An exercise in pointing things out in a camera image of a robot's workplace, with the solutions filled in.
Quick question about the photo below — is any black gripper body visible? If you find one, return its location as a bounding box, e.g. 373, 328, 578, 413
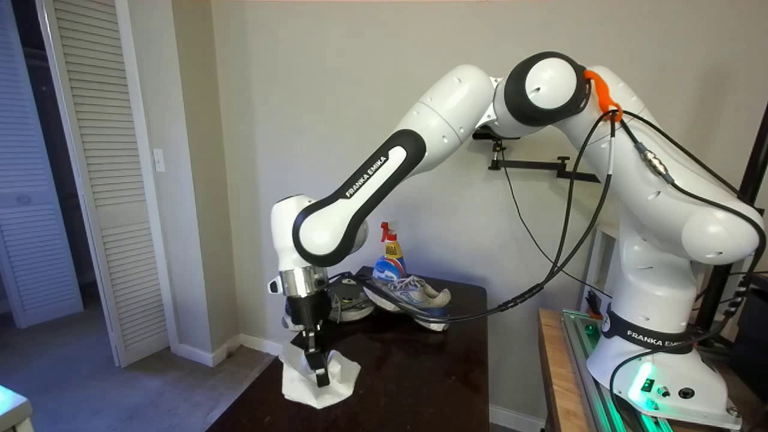
281, 289, 330, 340

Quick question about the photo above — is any white paper napkin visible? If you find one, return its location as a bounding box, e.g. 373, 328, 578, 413
278, 348, 365, 413

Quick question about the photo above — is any grey blue running shoe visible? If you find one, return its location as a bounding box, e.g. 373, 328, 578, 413
322, 271, 377, 325
352, 265, 456, 333

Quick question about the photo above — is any blue orange spray bottle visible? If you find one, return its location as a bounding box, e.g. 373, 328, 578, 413
373, 220, 407, 283

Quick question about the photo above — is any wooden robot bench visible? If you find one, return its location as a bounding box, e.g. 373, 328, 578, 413
535, 307, 596, 432

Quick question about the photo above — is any white louvred closet door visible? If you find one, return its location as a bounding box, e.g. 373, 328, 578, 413
0, 0, 85, 331
34, 0, 179, 370

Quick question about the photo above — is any small dark device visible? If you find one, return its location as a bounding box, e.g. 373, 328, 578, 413
583, 286, 617, 323

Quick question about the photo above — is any white framed panel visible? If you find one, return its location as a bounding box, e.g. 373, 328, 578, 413
575, 222, 620, 321

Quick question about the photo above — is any white nightstand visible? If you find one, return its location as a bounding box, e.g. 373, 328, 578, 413
0, 382, 36, 432

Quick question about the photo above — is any black equipment box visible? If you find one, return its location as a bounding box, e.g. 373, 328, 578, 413
721, 271, 768, 402

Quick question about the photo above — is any thin black camera cable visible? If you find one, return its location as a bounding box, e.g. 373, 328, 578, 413
499, 144, 596, 293

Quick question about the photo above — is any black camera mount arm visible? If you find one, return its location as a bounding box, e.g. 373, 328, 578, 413
487, 141, 602, 185

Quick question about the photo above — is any orange cable clip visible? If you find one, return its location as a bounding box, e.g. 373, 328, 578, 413
583, 66, 623, 121

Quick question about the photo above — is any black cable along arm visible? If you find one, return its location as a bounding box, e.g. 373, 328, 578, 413
613, 105, 768, 339

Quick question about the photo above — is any black metal post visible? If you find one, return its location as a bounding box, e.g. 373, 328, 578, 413
694, 102, 768, 331

